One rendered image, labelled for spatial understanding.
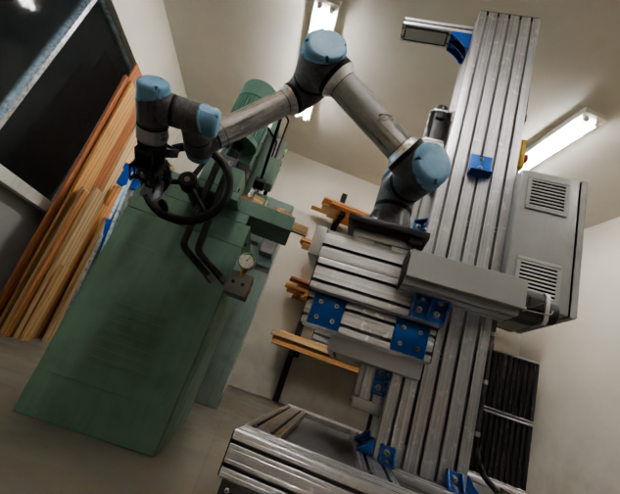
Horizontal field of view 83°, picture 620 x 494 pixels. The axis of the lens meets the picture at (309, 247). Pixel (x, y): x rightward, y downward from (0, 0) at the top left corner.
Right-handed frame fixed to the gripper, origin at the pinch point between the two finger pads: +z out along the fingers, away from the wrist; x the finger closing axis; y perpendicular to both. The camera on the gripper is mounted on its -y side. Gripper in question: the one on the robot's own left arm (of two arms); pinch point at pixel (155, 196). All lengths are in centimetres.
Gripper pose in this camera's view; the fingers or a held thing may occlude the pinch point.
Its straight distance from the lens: 115.0
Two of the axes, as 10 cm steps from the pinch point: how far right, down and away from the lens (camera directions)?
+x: 9.3, 3.7, 0.6
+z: -3.1, 6.7, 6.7
